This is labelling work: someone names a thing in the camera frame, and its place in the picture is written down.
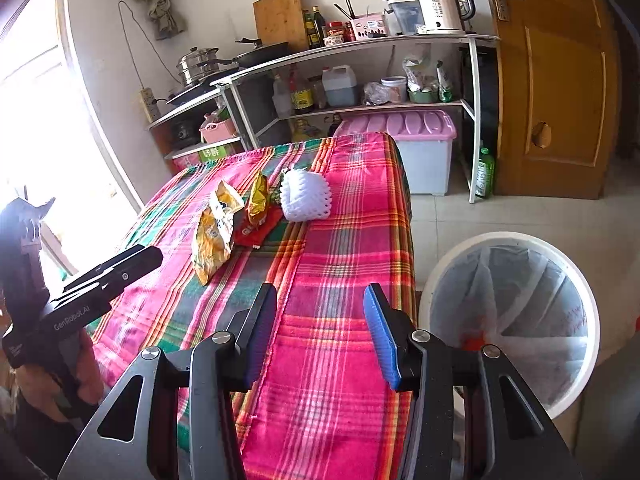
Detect wooden cutting board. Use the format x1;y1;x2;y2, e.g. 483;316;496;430
252;0;308;53

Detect steel steamer pot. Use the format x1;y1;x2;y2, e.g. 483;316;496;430
176;46;221;86

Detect person's left hand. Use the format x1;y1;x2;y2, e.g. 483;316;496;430
17;331;106;423

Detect pink utensil holder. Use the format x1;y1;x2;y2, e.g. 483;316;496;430
348;17;391;40

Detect crumpled clear plastic bag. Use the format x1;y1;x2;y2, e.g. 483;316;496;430
362;81;393;106

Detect green plastic bottle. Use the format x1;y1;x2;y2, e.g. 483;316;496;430
474;146;496;198

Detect white foam fruit net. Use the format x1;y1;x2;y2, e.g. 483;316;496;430
279;169;333;222

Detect translucent bin liner bag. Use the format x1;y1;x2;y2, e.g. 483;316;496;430
427;245;591;406

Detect yellow capped sauce bottle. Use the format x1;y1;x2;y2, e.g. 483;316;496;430
311;6;328;48

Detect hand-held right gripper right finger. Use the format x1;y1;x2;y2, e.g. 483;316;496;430
363;282;586;480

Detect plastic jug dark liquid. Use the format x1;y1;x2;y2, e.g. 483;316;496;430
321;65;360;107

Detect white plastic jar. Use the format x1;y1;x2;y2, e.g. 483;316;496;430
381;76;408;103

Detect red snack packet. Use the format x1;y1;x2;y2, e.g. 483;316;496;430
232;205;284;248

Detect yellow crinkled snack bag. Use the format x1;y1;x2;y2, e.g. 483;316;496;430
192;180;246;286

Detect gold foil packet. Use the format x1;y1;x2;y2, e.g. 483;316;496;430
246;170;271;226

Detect beige power strip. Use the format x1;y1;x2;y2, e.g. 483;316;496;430
139;87;160;123

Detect bright window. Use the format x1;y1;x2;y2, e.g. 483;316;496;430
0;0;143;281

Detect soy sauce bottle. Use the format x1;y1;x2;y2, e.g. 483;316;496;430
290;65;316;113

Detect dark small appliance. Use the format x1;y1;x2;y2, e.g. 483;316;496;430
170;119;198;145

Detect white kitchen shelf unit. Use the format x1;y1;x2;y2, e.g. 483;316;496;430
215;32;501;204

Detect wooden door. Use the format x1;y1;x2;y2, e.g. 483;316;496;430
477;0;623;201

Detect pink plastic basket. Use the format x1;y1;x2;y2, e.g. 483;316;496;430
199;110;237;143

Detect green white packet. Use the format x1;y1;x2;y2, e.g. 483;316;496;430
436;60;456;102

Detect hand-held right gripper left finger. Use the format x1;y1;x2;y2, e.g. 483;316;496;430
70;282;278;480

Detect dark oil bottle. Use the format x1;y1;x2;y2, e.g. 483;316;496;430
301;9;317;51

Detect black frying pan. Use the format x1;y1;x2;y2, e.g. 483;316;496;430
232;37;291;71

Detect black cooktop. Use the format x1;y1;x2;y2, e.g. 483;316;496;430
166;80;223;107

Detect white round trash bin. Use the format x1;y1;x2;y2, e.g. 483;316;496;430
419;231;601;418

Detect green white carton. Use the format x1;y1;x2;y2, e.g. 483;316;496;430
197;141;243;165

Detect hanging grey green cloth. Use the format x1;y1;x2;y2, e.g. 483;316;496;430
122;0;188;41

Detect low brown shelf unit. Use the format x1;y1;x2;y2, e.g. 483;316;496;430
146;87;246;171

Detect clear plastic bottle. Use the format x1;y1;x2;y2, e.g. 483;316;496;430
271;74;293;118

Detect water filter pitcher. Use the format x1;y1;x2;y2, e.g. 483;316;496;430
384;0;426;37

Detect pink lid storage box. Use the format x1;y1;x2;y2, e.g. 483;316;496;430
332;109;458;197

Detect red green plaid tablecloth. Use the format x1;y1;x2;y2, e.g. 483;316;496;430
87;131;416;480

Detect white electric kettle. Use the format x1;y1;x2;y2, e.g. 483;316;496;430
413;0;476;37

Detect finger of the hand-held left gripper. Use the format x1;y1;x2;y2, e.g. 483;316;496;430
47;245;164;311

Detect metal door handle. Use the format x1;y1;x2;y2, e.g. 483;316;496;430
489;0;527;23

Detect bagged dry goods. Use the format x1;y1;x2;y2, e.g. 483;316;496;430
402;45;441;93

